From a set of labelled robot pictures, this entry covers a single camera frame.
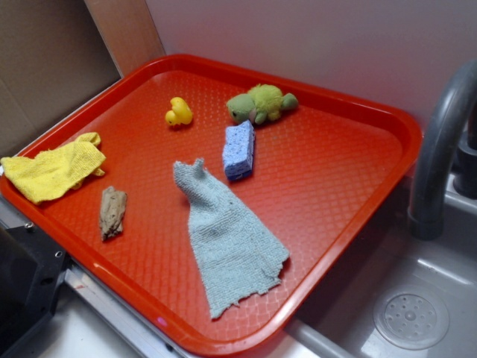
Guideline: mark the grey toy faucet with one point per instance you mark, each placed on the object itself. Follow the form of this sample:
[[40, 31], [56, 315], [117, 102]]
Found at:
[[437, 153]]

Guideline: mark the yellow rubber duck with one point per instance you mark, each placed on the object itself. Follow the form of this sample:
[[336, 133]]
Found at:
[[180, 113]]

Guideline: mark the yellow cloth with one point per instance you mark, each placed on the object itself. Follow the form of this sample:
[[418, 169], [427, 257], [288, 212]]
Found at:
[[51, 174]]

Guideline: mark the red plastic tray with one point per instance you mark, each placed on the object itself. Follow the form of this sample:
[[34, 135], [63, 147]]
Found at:
[[319, 174]]

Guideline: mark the dark faucet knob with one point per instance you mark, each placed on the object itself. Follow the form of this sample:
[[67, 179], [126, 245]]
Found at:
[[465, 160]]

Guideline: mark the grey toy sink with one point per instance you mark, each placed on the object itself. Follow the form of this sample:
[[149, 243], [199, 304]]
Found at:
[[391, 295]]

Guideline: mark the brown cardboard panel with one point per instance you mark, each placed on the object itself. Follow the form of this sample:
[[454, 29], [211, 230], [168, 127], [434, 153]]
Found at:
[[57, 55]]

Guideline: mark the light blue towel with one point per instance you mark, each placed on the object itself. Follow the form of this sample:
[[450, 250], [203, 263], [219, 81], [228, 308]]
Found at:
[[236, 254]]

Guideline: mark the blue sponge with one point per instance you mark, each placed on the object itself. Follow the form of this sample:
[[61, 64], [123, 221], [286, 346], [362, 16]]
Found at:
[[238, 153]]

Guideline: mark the brown wood chip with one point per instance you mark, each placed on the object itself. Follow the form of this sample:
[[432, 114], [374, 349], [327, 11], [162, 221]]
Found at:
[[112, 210]]

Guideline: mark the green plush turtle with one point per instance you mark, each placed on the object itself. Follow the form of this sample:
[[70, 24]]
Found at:
[[261, 103]]

